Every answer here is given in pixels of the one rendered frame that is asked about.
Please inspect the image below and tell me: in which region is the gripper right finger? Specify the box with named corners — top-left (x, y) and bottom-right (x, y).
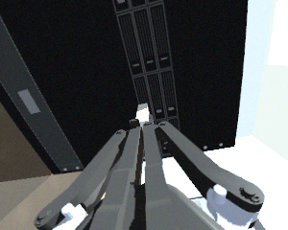
top-left (141, 103), bottom-right (265, 230)

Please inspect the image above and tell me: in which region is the black server rack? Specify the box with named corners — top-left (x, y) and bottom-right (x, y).
top-left (0, 0), bottom-right (249, 174)

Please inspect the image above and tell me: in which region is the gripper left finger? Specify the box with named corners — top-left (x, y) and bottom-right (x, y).
top-left (34, 104), bottom-right (144, 230)

